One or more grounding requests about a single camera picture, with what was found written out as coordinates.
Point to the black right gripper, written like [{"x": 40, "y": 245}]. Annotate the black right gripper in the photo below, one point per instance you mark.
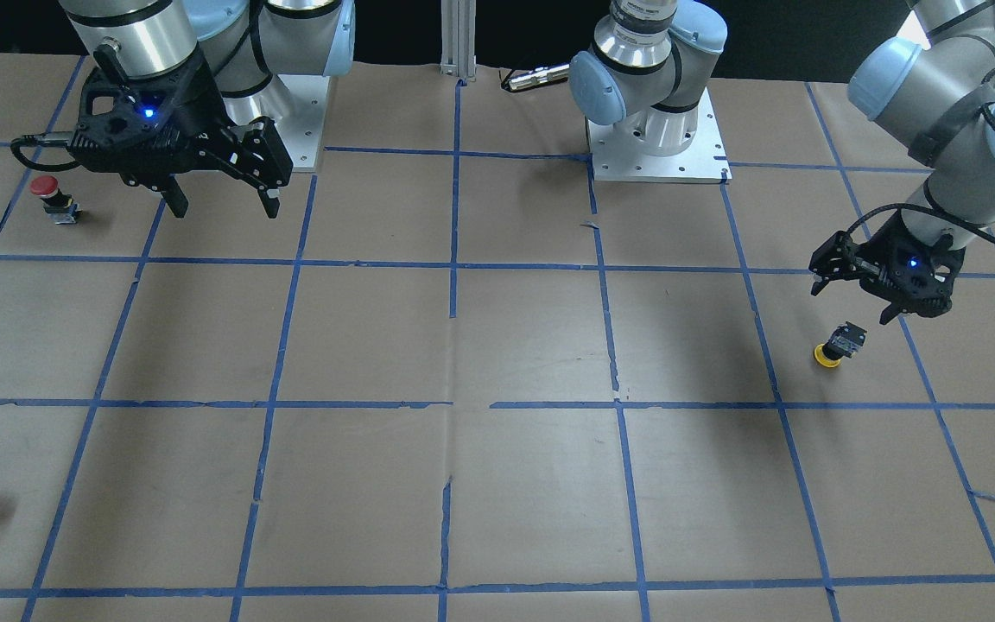
[{"x": 206, "y": 119}]

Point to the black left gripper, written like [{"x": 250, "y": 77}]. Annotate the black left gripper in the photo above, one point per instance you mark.
[{"x": 884, "y": 244}]

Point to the red push button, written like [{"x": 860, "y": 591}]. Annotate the red push button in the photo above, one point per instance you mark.
[{"x": 60, "y": 207}]

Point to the yellow push button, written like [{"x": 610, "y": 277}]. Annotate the yellow push button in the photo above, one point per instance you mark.
[{"x": 845, "y": 341}]

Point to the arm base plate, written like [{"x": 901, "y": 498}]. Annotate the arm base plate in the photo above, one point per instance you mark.
[
  {"x": 298, "y": 104},
  {"x": 656, "y": 146}
]

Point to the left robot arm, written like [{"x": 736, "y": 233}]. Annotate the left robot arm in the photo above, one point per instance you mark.
[{"x": 939, "y": 103}]

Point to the aluminium frame post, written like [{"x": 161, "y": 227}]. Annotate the aluminium frame post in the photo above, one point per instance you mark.
[{"x": 458, "y": 19}]

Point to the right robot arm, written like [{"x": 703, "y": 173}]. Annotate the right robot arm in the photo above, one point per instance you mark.
[{"x": 246, "y": 43}]

